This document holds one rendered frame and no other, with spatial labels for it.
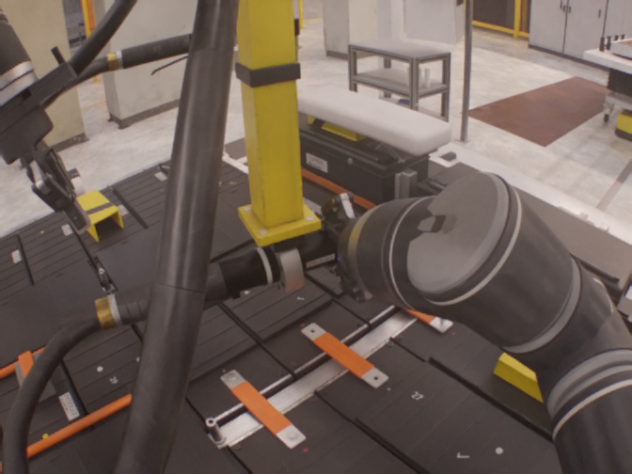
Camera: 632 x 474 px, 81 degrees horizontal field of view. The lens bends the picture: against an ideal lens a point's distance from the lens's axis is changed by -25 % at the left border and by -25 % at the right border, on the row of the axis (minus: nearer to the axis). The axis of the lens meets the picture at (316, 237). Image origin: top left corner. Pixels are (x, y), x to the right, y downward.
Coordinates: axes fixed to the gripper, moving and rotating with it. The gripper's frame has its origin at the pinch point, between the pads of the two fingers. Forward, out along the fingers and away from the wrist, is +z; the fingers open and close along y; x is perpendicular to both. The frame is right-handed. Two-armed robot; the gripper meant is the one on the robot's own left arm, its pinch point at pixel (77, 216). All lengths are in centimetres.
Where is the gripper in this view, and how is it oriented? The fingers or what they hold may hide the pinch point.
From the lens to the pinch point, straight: 57.6
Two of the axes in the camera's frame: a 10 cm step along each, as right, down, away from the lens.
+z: 4.1, 7.5, 5.2
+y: 4.2, 3.5, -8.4
